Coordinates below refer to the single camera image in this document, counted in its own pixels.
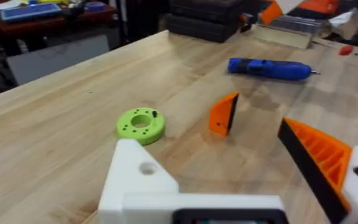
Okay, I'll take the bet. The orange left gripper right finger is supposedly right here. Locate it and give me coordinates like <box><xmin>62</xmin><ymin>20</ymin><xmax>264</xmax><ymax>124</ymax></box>
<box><xmin>277</xmin><ymin>117</ymin><xmax>358</xmax><ymax>224</ymax></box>

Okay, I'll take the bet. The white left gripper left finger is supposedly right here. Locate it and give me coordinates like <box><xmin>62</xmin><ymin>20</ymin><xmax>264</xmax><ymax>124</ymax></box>
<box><xmin>98</xmin><ymin>138</ymin><xmax>180</xmax><ymax>224</ymax></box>

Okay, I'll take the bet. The blue electric screwdriver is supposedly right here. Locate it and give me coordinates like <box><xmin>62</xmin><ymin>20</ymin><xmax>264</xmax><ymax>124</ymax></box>
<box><xmin>227</xmin><ymin>57</ymin><xmax>321</xmax><ymax>82</ymax></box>

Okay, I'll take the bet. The small red toy vegetable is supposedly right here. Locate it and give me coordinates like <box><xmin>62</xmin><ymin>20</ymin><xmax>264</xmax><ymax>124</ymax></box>
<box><xmin>338</xmin><ymin>45</ymin><xmax>355</xmax><ymax>57</ymax></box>

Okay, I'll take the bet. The green disc with holes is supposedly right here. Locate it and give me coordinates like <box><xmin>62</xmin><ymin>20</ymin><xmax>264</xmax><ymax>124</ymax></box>
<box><xmin>115</xmin><ymin>107</ymin><xmax>167</xmax><ymax>146</ymax></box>

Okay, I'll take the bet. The orange ribbed wedge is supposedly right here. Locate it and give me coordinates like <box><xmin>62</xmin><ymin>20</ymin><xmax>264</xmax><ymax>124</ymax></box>
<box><xmin>208</xmin><ymin>91</ymin><xmax>240</xmax><ymax>138</ymax></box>

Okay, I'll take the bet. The clear plastic box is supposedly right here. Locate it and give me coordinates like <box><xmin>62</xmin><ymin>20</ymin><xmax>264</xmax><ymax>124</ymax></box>
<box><xmin>252</xmin><ymin>14</ymin><xmax>324</xmax><ymax>50</ymax></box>

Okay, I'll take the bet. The orange box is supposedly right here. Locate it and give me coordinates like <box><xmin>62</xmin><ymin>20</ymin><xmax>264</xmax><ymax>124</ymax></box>
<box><xmin>297</xmin><ymin>0</ymin><xmax>341</xmax><ymax>15</ymax></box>

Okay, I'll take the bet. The orange plastic part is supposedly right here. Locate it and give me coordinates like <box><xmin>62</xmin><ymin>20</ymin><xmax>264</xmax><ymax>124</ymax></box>
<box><xmin>259</xmin><ymin>0</ymin><xmax>284</xmax><ymax>26</ymax></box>

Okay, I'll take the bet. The stack of black cases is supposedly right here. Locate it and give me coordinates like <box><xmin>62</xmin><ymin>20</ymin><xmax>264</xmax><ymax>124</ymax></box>
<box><xmin>164</xmin><ymin>0</ymin><xmax>262</xmax><ymax>44</ymax></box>

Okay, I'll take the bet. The blue tape roll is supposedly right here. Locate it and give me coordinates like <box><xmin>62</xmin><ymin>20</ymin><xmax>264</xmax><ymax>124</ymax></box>
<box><xmin>85</xmin><ymin>1</ymin><xmax>107</xmax><ymax>13</ymax></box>

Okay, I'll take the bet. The dark red side table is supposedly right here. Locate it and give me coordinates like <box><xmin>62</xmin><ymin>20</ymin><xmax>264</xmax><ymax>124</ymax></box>
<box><xmin>0</xmin><ymin>0</ymin><xmax>118</xmax><ymax>57</ymax></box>

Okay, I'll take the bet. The blue cutting mat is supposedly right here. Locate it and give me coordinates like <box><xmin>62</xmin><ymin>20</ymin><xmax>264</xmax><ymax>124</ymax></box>
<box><xmin>0</xmin><ymin>2</ymin><xmax>63</xmax><ymax>23</ymax></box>

